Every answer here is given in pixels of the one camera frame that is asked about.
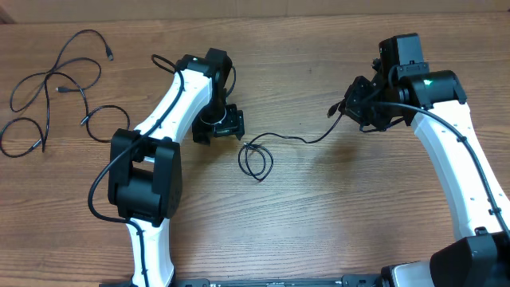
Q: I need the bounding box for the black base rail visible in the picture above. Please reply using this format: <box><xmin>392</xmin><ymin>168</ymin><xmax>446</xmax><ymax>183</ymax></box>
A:
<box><xmin>99</xmin><ymin>273</ymin><xmax>399</xmax><ymax>287</ymax></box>

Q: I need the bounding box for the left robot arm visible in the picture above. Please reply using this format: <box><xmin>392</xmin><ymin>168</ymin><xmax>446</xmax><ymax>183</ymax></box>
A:
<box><xmin>107</xmin><ymin>48</ymin><xmax>245</xmax><ymax>286</ymax></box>

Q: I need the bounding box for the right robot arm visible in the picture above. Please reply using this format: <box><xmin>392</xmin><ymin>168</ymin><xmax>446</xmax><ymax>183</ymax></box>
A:
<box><xmin>337</xmin><ymin>33</ymin><xmax>509</xmax><ymax>286</ymax></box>

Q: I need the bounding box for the black cable bundle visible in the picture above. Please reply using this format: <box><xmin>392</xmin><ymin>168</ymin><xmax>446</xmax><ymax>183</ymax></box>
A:
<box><xmin>237</xmin><ymin>101</ymin><xmax>346</xmax><ymax>183</ymax></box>

